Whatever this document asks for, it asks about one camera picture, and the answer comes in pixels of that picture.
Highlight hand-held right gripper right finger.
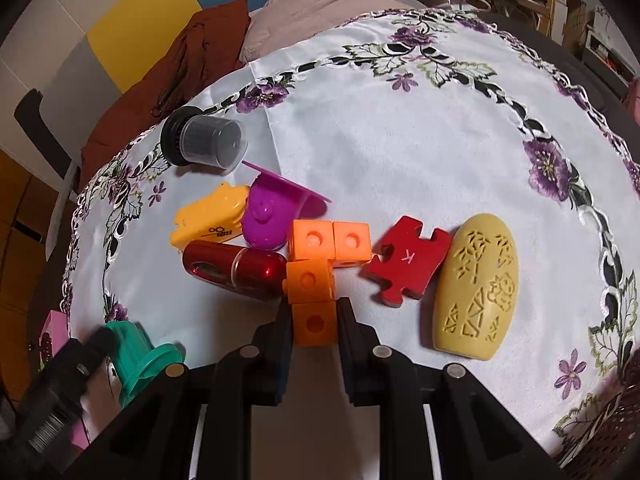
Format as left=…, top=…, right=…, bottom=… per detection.
left=336, top=297, right=567, bottom=480

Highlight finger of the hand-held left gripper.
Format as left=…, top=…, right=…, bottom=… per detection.
left=75, top=329, right=120, bottom=378

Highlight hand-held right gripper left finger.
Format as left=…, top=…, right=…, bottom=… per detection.
left=65, top=300, right=297, bottom=480

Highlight teal plastic toy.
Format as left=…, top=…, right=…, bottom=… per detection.
left=102, top=321, right=187, bottom=409

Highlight pink tray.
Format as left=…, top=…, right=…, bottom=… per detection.
left=39, top=310, right=92, bottom=452

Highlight orange cube blocks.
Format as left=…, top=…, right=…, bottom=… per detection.
left=284, top=219, right=373, bottom=348

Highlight red metallic cylinder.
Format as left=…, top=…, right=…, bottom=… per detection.
left=181, top=240, right=288, bottom=303

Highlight red puzzle piece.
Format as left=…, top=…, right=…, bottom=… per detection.
left=361, top=216, right=453, bottom=309

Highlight purple plastic toy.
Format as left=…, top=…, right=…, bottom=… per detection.
left=241, top=161, right=333, bottom=251

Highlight yellow carved oval case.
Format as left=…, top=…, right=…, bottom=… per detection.
left=432, top=212, right=521, bottom=362

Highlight wooden wardrobe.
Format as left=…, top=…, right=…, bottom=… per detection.
left=0, top=147, right=76, bottom=411

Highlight white metal tube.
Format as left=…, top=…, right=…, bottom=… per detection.
left=46, top=160, right=82, bottom=261

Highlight yellow-orange plastic toy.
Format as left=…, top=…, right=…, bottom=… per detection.
left=170, top=183, right=251, bottom=251

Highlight white floral embroidered tablecloth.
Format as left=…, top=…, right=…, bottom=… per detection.
left=60, top=7, right=640, bottom=467

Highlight black jar with clear cap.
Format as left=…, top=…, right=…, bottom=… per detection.
left=160, top=108, right=249, bottom=175

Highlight brown jacket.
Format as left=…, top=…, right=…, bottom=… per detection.
left=77, top=0, right=251, bottom=191

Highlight brown lace cloth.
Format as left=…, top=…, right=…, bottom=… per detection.
left=555, top=355, right=640, bottom=471

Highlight pink blanket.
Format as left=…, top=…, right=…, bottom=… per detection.
left=239, top=0, right=416, bottom=63

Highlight grey yellow blue chair back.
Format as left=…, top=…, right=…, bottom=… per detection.
left=0, top=0, right=321, bottom=151

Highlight cluttered shelf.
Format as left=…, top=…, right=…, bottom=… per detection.
left=470, top=0, right=640, bottom=86

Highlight black chair frame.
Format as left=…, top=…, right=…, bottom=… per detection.
left=14, top=88, right=82, bottom=193

